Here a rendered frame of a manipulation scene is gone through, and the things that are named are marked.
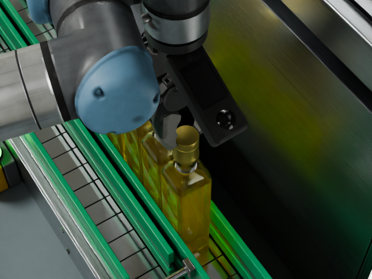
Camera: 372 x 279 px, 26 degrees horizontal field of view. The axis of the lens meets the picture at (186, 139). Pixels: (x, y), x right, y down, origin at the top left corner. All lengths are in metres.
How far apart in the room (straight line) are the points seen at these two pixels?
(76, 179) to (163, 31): 0.54
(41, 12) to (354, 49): 0.33
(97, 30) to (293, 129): 0.42
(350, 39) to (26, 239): 0.78
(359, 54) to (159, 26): 0.21
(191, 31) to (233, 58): 0.25
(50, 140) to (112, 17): 0.70
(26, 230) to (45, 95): 0.79
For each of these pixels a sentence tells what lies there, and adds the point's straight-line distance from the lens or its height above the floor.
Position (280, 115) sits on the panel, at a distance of 1.07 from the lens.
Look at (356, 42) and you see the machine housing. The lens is 0.87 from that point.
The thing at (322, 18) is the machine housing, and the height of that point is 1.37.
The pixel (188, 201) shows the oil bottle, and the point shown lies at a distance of 1.13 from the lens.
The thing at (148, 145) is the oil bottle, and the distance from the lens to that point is 1.14.
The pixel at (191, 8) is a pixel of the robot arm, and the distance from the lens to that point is 0.85.
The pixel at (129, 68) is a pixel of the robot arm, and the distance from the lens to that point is 0.69.
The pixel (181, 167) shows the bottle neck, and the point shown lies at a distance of 1.09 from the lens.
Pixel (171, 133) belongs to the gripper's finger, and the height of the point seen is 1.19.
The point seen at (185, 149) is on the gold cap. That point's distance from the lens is 1.04.
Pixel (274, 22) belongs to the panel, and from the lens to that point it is 0.98.
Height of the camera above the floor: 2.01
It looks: 55 degrees down
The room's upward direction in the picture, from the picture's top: straight up
